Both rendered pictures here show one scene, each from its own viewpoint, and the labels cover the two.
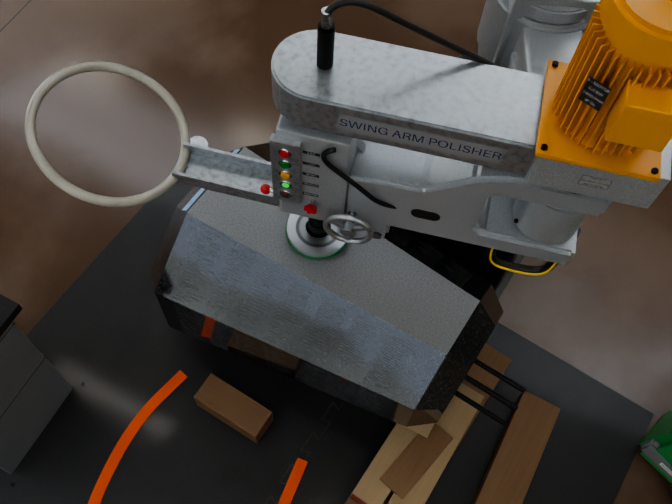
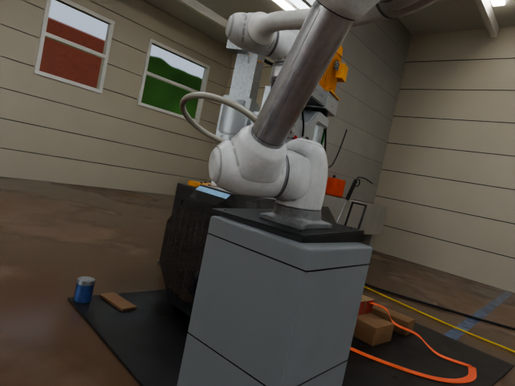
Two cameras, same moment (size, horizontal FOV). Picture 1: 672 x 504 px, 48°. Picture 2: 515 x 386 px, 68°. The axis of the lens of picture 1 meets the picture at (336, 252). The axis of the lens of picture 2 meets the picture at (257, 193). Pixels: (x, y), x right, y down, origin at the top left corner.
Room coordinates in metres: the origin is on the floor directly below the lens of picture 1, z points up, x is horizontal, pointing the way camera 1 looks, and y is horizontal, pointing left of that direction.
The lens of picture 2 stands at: (0.50, 2.54, 0.97)
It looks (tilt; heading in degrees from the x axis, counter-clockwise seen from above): 3 degrees down; 287
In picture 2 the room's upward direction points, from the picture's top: 12 degrees clockwise
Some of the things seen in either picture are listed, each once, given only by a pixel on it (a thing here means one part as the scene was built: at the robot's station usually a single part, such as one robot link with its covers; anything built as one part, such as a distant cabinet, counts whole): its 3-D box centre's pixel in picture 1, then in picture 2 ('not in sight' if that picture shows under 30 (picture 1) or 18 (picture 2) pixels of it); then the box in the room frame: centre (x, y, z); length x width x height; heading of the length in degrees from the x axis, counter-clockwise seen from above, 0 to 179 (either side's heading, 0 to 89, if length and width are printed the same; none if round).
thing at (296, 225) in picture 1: (318, 228); not in sight; (1.22, 0.07, 0.87); 0.21 x 0.21 x 0.01
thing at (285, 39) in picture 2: not in sight; (287, 42); (0.91, 1.23, 1.44); 0.13 x 0.11 x 0.16; 44
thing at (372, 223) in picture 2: not in sight; (345, 227); (0.86, -3.30, 0.43); 1.30 x 0.62 x 0.86; 67
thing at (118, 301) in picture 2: not in sight; (117, 301); (1.85, 0.57, 0.02); 0.25 x 0.10 x 0.01; 161
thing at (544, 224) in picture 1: (554, 199); (309, 137); (1.12, -0.58, 1.34); 0.19 x 0.19 x 0.20
